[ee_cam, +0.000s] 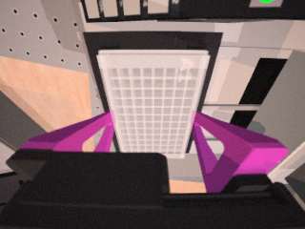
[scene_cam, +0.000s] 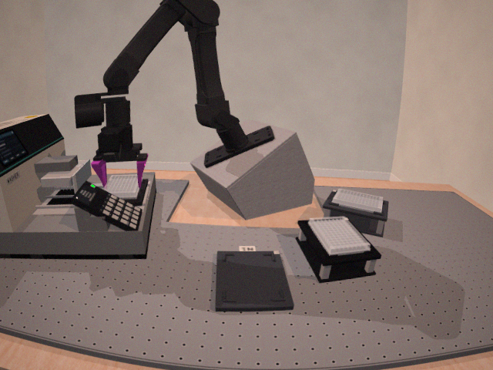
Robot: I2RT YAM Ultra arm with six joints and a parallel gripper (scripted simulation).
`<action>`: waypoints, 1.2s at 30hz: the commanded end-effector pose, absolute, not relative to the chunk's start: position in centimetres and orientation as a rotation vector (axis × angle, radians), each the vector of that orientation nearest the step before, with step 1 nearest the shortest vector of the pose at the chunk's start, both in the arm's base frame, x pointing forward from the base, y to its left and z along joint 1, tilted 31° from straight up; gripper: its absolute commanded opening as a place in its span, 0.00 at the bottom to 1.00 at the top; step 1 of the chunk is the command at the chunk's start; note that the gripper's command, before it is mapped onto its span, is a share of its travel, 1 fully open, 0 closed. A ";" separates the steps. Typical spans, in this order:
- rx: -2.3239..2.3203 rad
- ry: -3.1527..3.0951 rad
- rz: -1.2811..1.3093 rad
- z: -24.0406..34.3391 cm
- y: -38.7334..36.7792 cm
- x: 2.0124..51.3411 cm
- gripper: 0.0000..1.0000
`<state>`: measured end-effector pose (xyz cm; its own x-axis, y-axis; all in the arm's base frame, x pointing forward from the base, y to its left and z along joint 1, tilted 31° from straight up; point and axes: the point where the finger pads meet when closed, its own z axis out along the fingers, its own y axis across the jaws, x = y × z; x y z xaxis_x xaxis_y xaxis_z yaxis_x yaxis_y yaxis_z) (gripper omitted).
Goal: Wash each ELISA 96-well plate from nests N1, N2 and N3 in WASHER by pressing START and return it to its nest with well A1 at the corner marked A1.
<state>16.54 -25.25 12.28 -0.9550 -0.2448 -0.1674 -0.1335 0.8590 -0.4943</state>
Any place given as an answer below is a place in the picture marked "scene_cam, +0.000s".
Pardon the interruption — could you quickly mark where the white well plate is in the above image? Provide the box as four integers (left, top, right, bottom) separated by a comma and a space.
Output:
308, 216, 371, 256
332, 189, 383, 213
103, 174, 139, 200

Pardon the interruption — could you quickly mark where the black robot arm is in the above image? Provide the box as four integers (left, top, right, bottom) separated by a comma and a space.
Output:
74, 0, 274, 168

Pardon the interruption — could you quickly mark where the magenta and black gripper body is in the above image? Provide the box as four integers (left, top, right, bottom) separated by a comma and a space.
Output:
93, 123, 147, 162

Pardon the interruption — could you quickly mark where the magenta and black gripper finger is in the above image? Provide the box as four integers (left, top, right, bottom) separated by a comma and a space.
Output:
91, 160, 107, 187
136, 156, 148, 188

